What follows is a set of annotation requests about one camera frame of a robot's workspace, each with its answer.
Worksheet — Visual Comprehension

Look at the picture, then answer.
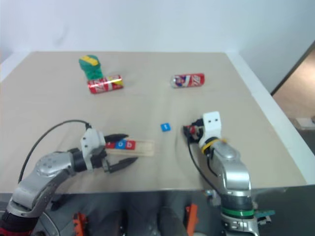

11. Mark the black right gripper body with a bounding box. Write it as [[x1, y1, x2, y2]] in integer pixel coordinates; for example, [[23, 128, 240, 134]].
[[190, 118, 206, 144]]

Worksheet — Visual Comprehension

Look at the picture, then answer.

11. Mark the green and yellow toy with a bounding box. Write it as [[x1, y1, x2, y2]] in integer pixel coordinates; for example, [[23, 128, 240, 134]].
[[78, 54, 103, 80]]

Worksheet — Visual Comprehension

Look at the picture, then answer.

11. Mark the teal plastic part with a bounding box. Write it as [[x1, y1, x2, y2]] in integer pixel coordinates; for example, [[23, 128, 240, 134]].
[[255, 209, 275, 223]]

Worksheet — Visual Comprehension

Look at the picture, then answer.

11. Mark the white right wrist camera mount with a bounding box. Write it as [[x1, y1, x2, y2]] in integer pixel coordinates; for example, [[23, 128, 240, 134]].
[[198, 111, 222, 146]]

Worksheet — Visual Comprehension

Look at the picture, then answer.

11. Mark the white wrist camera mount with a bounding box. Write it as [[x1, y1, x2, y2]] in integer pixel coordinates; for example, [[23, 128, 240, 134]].
[[198, 111, 222, 146], [80, 128, 106, 158]]

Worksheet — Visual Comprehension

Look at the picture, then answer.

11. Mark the wooden letter tray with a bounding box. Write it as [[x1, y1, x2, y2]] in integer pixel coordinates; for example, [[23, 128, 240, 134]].
[[105, 139, 156, 158]]

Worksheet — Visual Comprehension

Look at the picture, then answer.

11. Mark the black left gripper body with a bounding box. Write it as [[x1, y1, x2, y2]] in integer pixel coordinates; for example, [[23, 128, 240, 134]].
[[90, 146, 112, 174]]

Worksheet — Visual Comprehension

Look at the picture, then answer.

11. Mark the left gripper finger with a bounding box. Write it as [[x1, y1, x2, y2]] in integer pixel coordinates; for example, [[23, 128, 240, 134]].
[[109, 157, 139, 174], [104, 133, 129, 143]]

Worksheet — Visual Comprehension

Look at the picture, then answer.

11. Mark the beige background box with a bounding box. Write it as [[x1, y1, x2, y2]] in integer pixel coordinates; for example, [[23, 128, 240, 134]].
[[294, 117, 315, 129]]

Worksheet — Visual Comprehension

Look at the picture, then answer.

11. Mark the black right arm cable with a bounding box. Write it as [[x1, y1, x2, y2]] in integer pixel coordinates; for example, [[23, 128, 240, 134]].
[[187, 141, 223, 195]]

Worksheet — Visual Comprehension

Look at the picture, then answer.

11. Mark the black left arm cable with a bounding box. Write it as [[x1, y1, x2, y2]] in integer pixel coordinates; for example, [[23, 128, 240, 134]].
[[17, 119, 92, 184]]

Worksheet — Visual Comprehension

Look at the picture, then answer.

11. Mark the orange clamp part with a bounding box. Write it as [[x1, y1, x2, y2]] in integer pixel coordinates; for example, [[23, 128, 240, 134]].
[[72, 212, 89, 236], [185, 204, 199, 236]]

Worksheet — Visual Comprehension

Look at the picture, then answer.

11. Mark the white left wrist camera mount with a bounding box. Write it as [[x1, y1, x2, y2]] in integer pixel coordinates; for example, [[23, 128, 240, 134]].
[[80, 128, 106, 158]]

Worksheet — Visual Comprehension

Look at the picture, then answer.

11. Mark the red soda can yellow stripe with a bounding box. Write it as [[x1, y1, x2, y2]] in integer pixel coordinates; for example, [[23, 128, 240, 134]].
[[87, 74, 124, 95]]

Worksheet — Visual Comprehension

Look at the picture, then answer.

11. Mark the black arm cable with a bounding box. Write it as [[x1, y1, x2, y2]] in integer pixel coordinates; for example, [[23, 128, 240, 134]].
[[187, 141, 223, 195], [17, 119, 92, 184]]

